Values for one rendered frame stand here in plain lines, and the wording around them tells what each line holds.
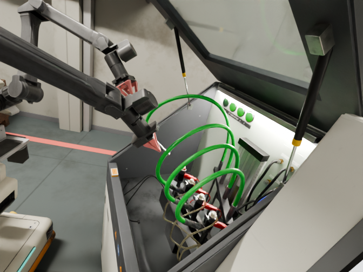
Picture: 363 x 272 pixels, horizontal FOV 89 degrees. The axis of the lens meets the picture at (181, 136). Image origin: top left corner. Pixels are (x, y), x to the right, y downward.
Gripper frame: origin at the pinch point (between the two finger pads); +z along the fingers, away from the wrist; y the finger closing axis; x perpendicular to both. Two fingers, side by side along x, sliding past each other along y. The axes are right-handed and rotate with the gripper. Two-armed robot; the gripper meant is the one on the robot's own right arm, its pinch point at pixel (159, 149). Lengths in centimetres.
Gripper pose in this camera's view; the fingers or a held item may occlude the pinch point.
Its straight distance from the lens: 69.3
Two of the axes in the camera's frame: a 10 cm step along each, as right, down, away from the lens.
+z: 5.2, 7.1, 4.8
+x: -1.4, -4.8, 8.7
